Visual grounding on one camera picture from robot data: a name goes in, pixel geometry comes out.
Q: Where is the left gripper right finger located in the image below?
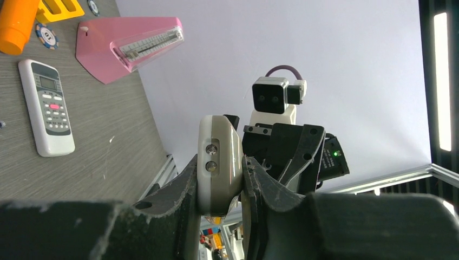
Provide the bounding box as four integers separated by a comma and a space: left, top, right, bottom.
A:
241, 157, 458, 259

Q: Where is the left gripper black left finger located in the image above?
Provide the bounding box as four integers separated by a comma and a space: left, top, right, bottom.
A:
1, 158, 201, 259

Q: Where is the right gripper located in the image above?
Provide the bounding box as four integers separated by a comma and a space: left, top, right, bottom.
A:
224, 114, 325, 194

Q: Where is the white beige remote control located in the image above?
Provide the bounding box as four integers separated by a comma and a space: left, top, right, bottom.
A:
196, 115, 243, 217

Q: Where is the white grey remote control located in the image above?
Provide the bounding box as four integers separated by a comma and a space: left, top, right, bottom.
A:
18, 59, 75, 157

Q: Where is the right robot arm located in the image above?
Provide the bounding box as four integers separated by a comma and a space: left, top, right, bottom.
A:
242, 123, 350, 194

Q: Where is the pink metronome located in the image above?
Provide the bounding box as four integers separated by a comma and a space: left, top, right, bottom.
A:
75, 17, 185, 85

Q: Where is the grey poker chip upper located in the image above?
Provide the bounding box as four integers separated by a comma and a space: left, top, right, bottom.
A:
87, 0, 100, 16

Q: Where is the grey poker chip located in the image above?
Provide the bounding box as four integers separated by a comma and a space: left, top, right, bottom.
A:
35, 23, 59, 50
87, 0, 100, 16

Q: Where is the grey poker chip lower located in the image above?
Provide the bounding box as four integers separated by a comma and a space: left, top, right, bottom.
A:
35, 23, 59, 50

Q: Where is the yellow triangle ruler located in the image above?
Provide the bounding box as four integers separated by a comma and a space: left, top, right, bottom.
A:
36, 0, 85, 24

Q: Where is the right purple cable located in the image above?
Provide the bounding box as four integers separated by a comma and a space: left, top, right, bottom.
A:
264, 64, 304, 81

